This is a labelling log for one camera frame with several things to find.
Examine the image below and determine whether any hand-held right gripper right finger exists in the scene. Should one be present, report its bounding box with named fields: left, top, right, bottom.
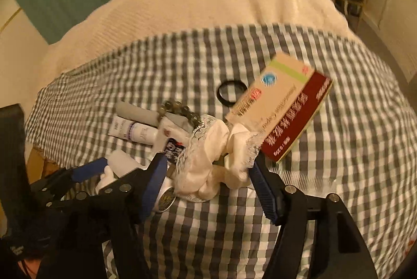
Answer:
left=249, top=157, right=380, bottom=279

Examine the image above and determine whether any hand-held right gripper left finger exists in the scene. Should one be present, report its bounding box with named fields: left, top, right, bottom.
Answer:
left=36, top=152, right=168, bottom=279

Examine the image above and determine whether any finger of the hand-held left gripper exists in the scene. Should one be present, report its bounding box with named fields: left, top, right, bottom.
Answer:
left=31, top=158, right=109, bottom=208

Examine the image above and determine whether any brown cardboard box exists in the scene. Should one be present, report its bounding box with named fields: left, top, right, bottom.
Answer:
left=26, top=149, right=62, bottom=185

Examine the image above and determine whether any white plastic object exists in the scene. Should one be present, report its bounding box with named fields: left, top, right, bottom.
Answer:
left=96, top=150, right=144, bottom=193

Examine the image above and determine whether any white lace scrunchie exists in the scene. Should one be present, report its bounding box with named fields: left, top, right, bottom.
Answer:
left=174, top=114, right=264, bottom=203

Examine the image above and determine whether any cream and red medicine box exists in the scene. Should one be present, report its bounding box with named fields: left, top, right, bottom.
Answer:
left=225, top=52, right=334, bottom=164

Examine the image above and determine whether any black ring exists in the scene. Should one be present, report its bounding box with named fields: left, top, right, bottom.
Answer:
left=217, top=80, right=250, bottom=107

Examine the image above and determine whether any round metal badge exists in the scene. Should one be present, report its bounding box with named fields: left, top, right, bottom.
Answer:
left=156, top=188, right=178, bottom=213

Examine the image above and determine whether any grey white checkered cloth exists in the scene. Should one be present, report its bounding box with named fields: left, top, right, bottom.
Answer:
left=24, top=23, right=417, bottom=279

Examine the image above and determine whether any white tube with purple band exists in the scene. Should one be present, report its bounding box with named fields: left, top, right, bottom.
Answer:
left=109, top=116, right=158, bottom=146

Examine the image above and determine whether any grey tube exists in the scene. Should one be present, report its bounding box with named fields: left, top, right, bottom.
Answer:
left=115, top=101, right=157, bottom=126

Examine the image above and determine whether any cream textured blanket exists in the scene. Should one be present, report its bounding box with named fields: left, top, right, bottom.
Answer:
left=39, top=0, right=359, bottom=77

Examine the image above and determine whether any dark bead bracelet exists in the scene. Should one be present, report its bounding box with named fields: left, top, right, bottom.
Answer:
left=158, top=99, right=201, bottom=130

